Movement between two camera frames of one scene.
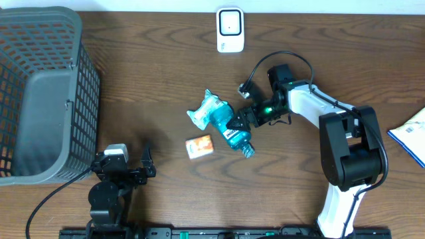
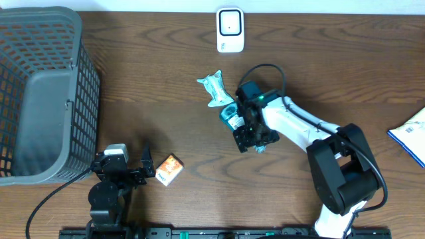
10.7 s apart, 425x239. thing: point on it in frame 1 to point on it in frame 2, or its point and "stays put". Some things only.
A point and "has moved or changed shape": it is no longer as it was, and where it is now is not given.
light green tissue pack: x=200 y=116 to x=214 y=84
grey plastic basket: x=50 y=97 stays put
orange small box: x=199 y=146 to x=169 y=169
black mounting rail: x=219 y=233 stays put
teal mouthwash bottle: x=240 y=140 has moved or changed shape
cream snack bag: x=411 y=136 stays put
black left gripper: x=149 y=168 stays put
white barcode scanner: x=230 y=30 stays put
